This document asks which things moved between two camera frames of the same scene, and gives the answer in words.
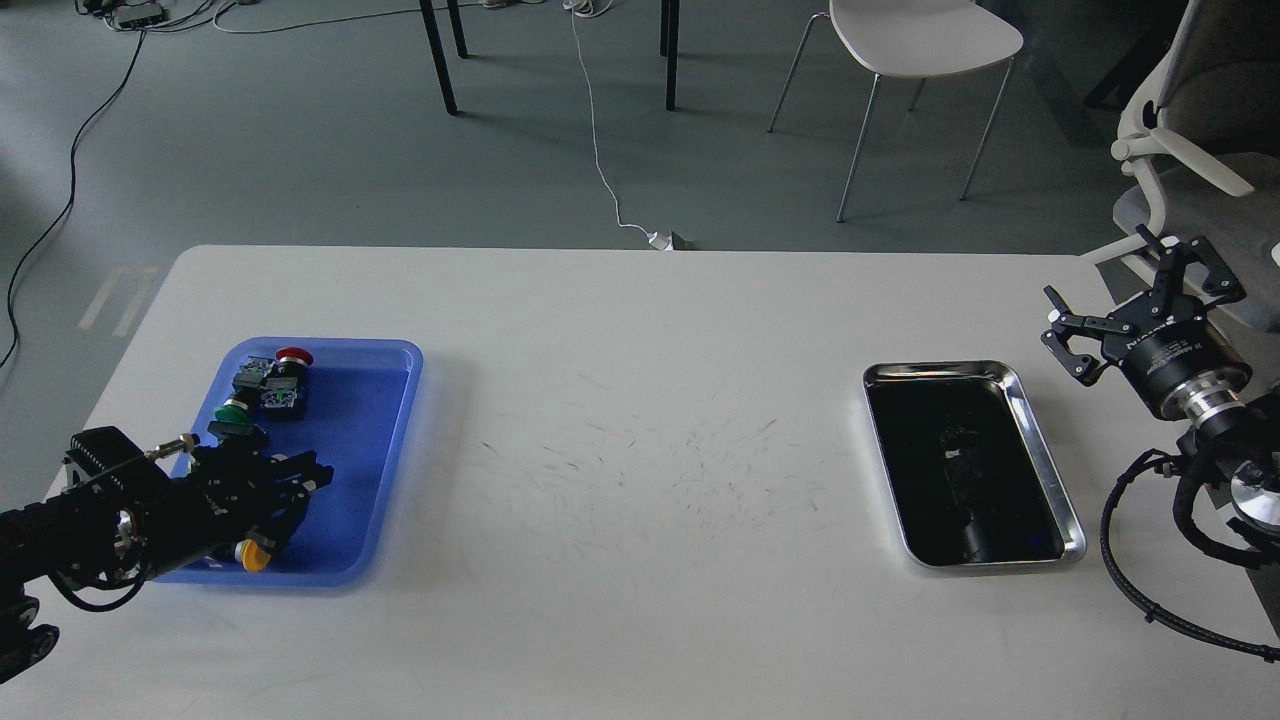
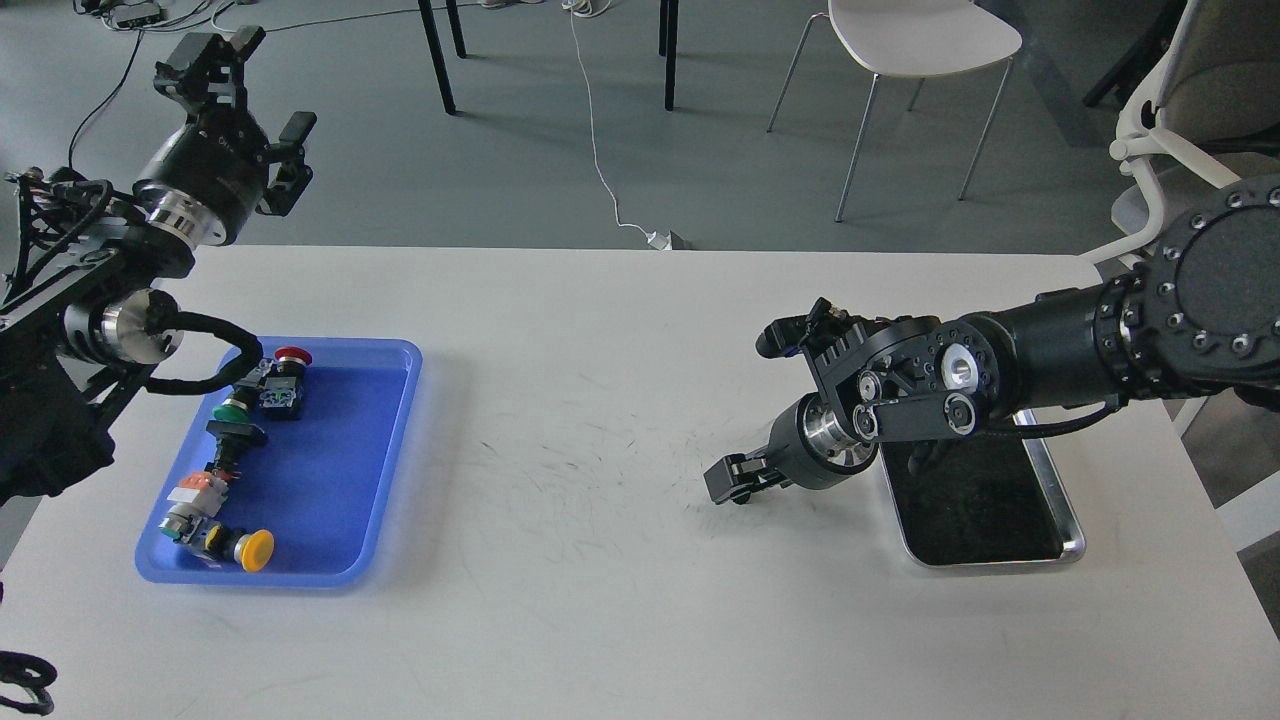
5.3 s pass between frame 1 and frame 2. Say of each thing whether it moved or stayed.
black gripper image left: moved
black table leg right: stayed
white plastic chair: stayed
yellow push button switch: stayed
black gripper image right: moved
